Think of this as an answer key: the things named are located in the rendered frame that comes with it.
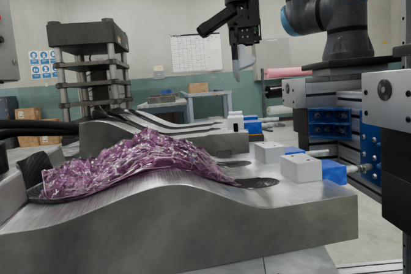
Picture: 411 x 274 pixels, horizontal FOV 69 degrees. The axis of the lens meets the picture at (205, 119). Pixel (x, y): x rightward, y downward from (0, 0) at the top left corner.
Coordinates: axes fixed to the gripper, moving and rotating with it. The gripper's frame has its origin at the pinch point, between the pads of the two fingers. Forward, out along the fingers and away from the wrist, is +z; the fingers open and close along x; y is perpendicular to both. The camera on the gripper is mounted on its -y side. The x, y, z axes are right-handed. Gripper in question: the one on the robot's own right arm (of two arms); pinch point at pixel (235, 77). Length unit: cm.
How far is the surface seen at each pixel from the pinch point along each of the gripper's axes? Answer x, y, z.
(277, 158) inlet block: -30.4, 6.2, 14.7
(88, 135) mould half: -17.7, -33.4, 10.5
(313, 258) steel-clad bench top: -49, 7, 21
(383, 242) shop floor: 95, 80, 101
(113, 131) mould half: -17.7, -27.5, 10.1
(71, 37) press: 324, -224, -81
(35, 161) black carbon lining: -41, -29, 10
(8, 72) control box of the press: 25, -85, -9
